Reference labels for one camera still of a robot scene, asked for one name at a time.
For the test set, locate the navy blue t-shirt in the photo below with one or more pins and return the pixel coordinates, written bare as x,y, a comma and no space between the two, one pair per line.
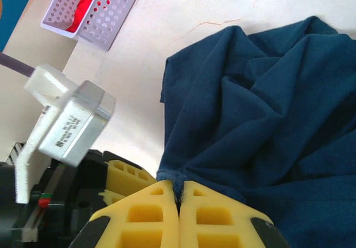
264,120

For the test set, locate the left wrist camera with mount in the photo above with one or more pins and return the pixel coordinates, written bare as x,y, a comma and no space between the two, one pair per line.
75,125

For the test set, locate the lilac perforated plastic basket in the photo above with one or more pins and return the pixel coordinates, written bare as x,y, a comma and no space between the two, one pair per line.
111,17

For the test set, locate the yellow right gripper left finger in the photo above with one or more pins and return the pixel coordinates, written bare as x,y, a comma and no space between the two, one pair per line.
144,220

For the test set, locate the red cloth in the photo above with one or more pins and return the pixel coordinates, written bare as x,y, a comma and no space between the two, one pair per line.
83,0

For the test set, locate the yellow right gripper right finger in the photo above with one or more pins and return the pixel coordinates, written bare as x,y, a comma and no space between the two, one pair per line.
217,220

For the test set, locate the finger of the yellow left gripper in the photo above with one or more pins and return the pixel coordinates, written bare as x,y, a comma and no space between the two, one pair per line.
111,198
122,182

